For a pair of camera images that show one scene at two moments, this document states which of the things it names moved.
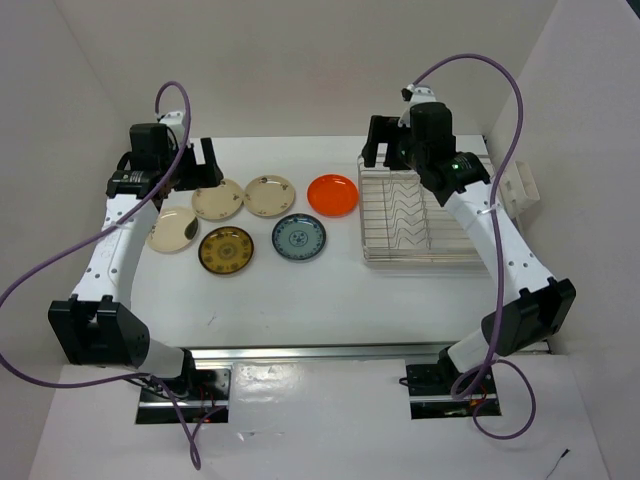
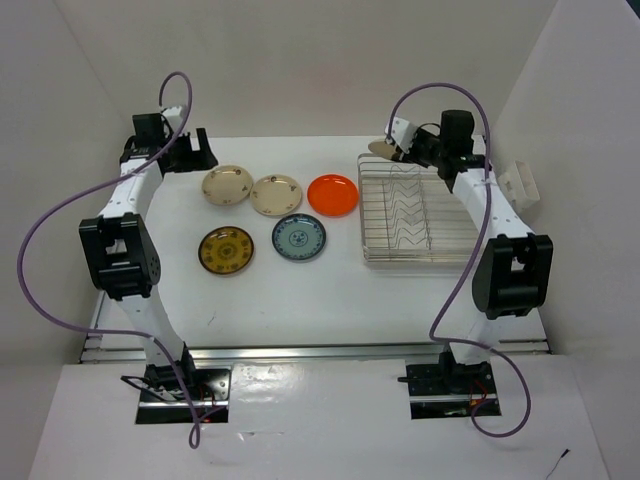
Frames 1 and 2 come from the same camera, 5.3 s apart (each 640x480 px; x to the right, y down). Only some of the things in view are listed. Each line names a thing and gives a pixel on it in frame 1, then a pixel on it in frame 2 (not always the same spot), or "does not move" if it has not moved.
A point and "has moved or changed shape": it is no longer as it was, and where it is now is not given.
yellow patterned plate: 225,250 does not move
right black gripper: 384,129 → 411,156
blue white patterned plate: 298,236 does not move
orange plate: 332,195 does not move
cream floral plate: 219,202 has moved or changed shape
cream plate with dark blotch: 174,229 has moved or changed shape
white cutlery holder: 517,187 does not move
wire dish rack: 403,225 does not move
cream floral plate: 268,195 has moved or changed shape
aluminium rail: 378,352 does not move
